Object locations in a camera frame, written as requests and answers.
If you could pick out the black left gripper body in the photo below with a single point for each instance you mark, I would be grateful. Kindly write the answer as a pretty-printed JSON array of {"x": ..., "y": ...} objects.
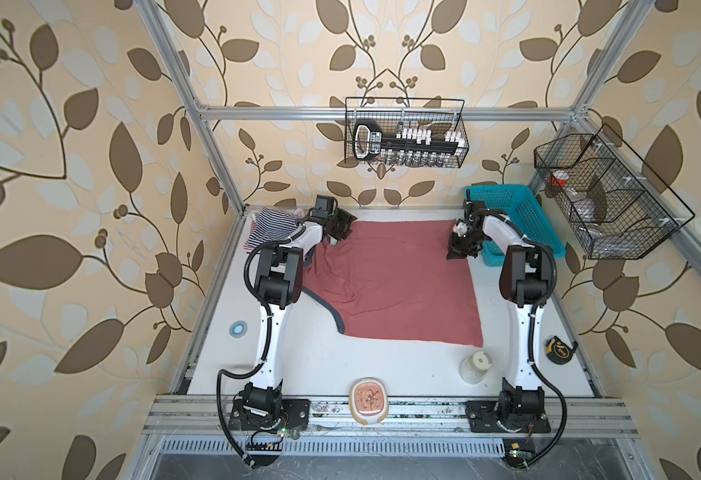
[{"x": 339, "y": 222}]

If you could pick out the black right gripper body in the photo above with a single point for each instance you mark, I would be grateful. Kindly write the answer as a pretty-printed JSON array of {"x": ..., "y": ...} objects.
[{"x": 462, "y": 246}]

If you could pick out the blue white striped tank top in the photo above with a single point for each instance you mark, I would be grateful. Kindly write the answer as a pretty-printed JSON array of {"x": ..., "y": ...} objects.
[{"x": 271, "y": 225}]

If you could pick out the maroon red garment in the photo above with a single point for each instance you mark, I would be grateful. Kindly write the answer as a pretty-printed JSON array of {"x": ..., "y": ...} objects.
[{"x": 394, "y": 281}]

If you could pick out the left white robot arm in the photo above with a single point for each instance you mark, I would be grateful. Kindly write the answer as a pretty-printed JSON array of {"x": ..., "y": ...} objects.
[{"x": 254, "y": 415}]

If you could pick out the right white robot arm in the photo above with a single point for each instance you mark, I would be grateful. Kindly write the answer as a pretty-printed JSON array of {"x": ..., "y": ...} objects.
[{"x": 527, "y": 281}]

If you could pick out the teal plastic basket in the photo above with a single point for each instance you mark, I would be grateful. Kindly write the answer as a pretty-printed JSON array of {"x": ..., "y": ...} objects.
[{"x": 523, "y": 210}]

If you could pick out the black socket tool set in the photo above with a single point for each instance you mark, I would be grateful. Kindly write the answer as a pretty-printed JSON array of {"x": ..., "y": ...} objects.
[{"x": 401, "y": 143}]

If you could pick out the blue tape roll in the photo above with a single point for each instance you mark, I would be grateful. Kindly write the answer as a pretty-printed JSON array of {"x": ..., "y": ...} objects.
[{"x": 238, "y": 329}]

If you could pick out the black yellow tape measure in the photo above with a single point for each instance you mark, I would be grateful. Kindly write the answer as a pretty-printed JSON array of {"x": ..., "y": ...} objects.
[{"x": 559, "y": 352}]

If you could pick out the pink oval container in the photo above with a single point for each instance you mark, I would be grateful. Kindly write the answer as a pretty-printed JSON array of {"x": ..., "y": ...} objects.
[{"x": 368, "y": 401}]

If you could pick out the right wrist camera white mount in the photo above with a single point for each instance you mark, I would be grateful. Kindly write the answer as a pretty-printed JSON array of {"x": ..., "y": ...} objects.
[{"x": 460, "y": 228}]

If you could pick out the black wire basket back wall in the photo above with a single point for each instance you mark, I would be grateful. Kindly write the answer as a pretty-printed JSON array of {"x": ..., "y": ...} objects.
[{"x": 421, "y": 111}]

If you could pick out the black wire basket wall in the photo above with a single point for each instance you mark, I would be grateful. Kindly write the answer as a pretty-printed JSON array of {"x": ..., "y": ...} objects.
[
  {"x": 636, "y": 209},
  {"x": 421, "y": 111}
]

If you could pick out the black wire basket right wall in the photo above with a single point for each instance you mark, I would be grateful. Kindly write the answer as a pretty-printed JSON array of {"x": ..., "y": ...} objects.
[{"x": 636, "y": 209}]

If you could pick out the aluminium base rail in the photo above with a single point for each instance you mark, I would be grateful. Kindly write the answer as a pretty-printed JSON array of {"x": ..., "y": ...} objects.
[{"x": 426, "y": 427}]

